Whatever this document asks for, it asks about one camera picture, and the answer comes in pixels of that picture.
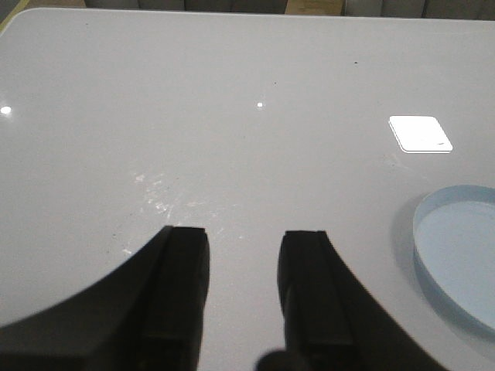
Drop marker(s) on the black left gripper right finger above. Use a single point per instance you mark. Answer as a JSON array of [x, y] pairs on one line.
[[331, 322]]

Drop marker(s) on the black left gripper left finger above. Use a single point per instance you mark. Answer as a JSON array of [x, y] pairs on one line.
[[147, 314]]

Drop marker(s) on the light blue round plate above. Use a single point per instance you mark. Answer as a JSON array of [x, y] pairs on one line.
[[453, 231]]

